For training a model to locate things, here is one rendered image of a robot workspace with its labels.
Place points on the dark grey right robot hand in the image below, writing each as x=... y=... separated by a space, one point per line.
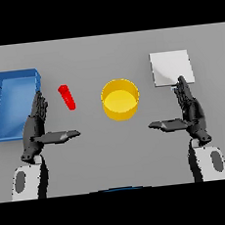
x=194 y=113

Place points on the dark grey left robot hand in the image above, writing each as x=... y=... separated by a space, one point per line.
x=34 y=129

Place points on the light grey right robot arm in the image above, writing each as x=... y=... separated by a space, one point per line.
x=209 y=162

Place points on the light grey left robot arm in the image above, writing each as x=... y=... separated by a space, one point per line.
x=28 y=180

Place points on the red beaker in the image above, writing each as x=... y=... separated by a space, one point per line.
x=67 y=97

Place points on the pale square measuring scale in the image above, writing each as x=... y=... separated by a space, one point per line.
x=171 y=67

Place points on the yellow bowl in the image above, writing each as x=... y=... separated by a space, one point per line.
x=120 y=100

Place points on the blue tray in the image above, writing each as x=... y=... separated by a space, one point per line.
x=13 y=103

